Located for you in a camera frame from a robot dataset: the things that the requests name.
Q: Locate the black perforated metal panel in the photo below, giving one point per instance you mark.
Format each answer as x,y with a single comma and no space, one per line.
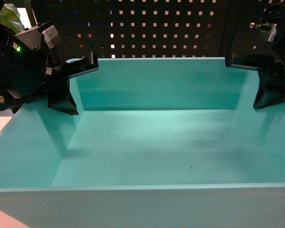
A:
154,28

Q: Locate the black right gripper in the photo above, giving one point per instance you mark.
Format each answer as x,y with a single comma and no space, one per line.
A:
271,70

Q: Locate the green leafy potted plant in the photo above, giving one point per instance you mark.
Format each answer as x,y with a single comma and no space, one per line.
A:
10,17

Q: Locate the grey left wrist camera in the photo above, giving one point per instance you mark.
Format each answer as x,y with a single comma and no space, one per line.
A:
51,37

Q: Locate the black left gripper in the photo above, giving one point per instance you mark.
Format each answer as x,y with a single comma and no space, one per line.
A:
26,63

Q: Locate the teal plastic bin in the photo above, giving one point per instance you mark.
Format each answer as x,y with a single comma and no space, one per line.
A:
157,143

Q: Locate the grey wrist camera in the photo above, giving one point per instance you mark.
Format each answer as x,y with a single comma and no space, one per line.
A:
267,31
51,37

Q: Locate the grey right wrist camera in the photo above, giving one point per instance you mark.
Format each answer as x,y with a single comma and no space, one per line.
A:
267,31

